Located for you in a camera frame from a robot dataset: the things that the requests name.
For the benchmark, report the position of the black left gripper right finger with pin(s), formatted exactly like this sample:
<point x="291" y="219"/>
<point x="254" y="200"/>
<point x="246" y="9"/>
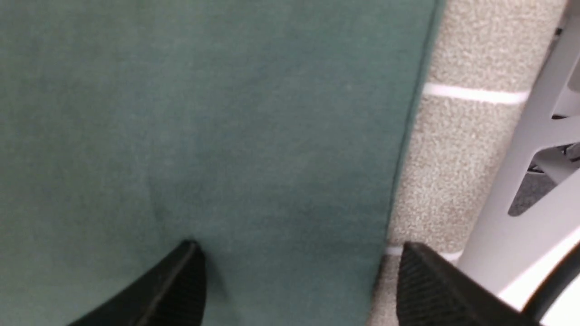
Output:
<point x="433" y="292"/>

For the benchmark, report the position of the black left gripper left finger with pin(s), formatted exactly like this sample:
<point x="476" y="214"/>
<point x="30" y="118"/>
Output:
<point x="172" y="293"/>

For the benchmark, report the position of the green long sleeve shirt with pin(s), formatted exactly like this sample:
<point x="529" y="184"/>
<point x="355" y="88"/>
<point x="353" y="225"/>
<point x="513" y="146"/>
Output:
<point x="271" y="132"/>

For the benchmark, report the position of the beige grid tablecloth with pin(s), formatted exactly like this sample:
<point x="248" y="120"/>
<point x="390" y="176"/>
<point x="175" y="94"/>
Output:
<point x="485" y="60"/>

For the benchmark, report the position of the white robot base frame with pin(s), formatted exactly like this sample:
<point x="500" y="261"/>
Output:
<point x="530" y="219"/>

